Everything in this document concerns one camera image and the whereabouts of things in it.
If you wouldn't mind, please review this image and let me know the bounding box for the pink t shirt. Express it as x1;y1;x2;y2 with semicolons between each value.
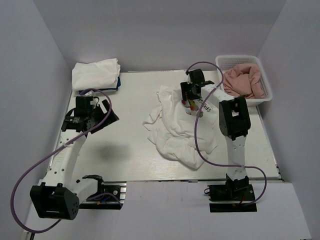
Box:
223;63;265;99

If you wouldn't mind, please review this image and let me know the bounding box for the white printed t shirt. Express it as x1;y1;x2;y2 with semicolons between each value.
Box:
157;86;218;154

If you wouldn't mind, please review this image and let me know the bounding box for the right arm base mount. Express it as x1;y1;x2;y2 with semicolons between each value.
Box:
203;184;258;213

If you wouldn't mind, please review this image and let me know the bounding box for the folded white t shirt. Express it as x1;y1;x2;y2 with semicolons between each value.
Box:
72;58;121;81

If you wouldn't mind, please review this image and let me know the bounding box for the white plastic basket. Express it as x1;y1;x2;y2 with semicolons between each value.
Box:
215;55;273;107

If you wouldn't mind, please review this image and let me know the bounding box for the plain white t shirt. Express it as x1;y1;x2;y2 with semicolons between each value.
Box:
142;90;218;170

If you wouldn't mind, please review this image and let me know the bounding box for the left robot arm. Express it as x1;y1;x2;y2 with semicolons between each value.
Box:
30;96;119;220

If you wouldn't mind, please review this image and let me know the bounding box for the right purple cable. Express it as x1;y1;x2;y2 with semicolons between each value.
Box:
186;61;268;206

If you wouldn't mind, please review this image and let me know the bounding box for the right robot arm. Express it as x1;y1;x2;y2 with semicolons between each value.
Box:
180;69;251;200

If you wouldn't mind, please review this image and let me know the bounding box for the folded blue t shirt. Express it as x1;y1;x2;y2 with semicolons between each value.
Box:
72;76;121;93

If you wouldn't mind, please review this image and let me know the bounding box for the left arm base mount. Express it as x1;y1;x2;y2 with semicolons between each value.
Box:
79;182;127;210

